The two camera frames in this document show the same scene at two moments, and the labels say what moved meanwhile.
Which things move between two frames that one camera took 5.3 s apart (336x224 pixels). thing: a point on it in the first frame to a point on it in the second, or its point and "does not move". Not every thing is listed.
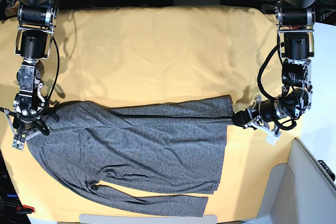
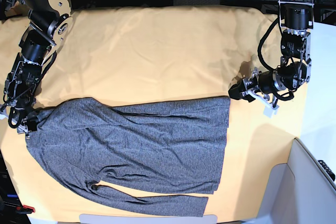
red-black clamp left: (24, 209) does not move
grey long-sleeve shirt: (142, 151) does not move
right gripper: (268, 110) to (266, 82)
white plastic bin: (299, 192) does not move
